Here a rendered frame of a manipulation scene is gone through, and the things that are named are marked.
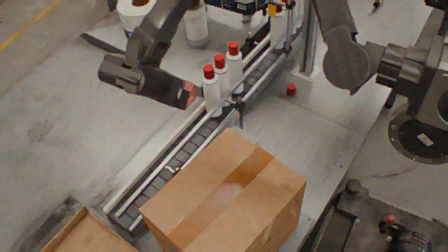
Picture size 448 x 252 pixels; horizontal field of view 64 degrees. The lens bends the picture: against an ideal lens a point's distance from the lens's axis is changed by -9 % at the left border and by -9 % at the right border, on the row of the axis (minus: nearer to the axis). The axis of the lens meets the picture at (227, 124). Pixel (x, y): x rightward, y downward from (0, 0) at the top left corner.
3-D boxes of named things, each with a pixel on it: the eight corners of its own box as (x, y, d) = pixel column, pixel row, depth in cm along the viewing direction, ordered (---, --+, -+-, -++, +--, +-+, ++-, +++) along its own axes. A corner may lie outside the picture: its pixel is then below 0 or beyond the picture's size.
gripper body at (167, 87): (149, 68, 93) (132, 63, 86) (185, 80, 90) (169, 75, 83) (141, 94, 94) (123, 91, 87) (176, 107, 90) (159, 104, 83)
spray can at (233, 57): (234, 81, 140) (230, 37, 124) (246, 87, 138) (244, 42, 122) (225, 90, 138) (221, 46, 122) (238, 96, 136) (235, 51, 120)
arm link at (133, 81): (136, 97, 79) (145, 70, 78) (111, 87, 81) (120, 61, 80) (154, 100, 85) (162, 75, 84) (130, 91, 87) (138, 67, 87)
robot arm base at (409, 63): (413, 120, 61) (436, 67, 52) (368, 103, 64) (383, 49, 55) (422, 86, 66) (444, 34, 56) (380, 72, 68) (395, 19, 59)
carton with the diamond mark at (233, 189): (233, 181, 118) (228, 126, 97) (297, 227, 108) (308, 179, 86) (162, 252, 105) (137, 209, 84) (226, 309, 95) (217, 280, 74)
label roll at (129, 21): (168, 12, 170) (163, -16, 159) (173, 39, 158) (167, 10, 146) (125, 20, 169) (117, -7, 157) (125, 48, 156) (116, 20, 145)
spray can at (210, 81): (213, 104, 134) (206, 59, 118) (225, 110, 132) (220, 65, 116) (203, 114, 132) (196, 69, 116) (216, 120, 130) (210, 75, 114)
